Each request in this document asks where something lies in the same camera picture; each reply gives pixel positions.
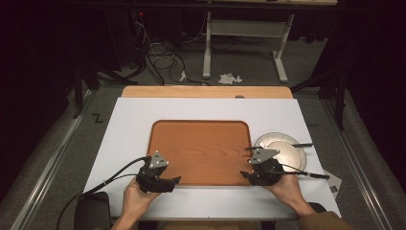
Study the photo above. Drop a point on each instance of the person's right hand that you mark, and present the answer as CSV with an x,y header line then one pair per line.
x,y
288,191

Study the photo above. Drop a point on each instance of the crumpled white paper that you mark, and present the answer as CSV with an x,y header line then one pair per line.
x,y
229,78

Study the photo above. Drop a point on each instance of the black metal stand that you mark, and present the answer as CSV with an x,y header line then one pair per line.
x,y
78,89
341,96

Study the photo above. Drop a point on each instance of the white metal desk frame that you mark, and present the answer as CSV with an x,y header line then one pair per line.
x,y
242,28

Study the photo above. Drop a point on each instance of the silver round plate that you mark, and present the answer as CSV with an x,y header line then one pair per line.
x,y
290,153

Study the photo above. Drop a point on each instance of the black thin stick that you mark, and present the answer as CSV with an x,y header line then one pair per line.
x,y
301,145

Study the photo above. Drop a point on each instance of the small white plug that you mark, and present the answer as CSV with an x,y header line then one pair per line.
x,y
183,76

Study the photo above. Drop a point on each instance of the person's left hand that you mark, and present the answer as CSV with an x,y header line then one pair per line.
x,y
135,199

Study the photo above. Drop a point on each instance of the black chair armrest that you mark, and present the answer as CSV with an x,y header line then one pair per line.
x,y
92,211

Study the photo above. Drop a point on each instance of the metal floor rail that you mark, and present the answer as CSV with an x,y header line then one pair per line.
x,y
48,166
357,166

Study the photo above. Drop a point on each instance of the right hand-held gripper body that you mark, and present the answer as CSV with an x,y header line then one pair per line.
x,y
266,169

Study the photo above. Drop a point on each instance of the grey paper sheet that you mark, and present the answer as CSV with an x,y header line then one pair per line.
x,y
334,183

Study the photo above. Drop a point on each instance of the brown wooden tray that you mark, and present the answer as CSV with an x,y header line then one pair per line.
x,y
198,150

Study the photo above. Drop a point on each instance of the white board sheet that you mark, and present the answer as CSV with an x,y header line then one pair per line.
x,y
134,121

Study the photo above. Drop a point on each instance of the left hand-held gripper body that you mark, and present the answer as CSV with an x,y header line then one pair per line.
x,y
153,179

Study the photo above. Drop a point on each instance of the wooden table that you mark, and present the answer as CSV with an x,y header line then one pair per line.
x,y
191,91

